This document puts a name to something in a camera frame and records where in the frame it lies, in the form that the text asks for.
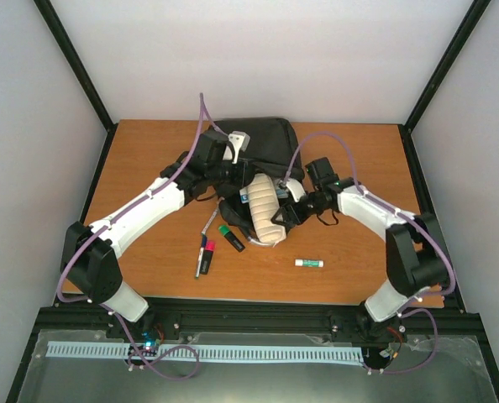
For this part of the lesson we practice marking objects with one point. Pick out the white glue stick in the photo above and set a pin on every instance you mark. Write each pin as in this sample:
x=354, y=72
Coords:
x=309, y=263

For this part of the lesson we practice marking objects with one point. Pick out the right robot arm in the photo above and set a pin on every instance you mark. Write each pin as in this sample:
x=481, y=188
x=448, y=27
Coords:
x=416, y=257

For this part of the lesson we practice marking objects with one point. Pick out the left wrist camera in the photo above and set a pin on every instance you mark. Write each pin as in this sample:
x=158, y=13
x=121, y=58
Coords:
x=213, y=145

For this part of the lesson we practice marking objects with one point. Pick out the black aluminium frame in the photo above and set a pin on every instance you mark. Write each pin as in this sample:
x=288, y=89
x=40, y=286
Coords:
x=255, y=315

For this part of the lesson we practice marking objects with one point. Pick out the dog picture book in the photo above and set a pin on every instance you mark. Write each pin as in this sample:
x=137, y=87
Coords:
x=280, y=193

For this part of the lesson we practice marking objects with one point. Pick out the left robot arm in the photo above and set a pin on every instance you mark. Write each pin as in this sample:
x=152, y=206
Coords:
x=89, y=266

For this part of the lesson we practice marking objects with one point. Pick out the cream pencil case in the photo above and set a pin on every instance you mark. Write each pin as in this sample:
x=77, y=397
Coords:
x=263, y=205

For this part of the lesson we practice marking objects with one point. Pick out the light blue cable duct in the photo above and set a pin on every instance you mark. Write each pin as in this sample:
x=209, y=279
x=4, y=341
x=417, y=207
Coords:
x=218, y=354

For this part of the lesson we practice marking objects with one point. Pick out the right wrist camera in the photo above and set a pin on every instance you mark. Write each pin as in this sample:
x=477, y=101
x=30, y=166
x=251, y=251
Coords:
x=321, y=175

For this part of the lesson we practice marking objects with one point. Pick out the pink highlighter marker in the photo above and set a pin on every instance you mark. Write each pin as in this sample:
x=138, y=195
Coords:
x=207, y=257

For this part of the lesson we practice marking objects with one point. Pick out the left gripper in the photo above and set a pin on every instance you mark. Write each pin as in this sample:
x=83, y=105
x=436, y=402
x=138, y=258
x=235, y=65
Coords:
x=244, y=169

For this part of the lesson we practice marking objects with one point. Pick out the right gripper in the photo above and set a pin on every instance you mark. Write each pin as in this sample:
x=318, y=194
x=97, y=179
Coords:
x=289, y=215

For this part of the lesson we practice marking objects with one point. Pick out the green highlighter marker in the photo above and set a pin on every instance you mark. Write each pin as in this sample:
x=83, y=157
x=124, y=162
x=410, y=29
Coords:
x=231, y=238

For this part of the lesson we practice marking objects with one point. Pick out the silver pen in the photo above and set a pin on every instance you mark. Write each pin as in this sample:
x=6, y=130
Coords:
x=210, y=220

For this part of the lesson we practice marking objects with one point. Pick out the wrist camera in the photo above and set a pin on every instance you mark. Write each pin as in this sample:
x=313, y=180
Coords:
x=321, y=175
x=213, y=145

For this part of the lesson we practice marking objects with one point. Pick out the black student bag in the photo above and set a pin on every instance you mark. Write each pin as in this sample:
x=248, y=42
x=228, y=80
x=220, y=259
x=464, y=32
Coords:
x=271, y=149

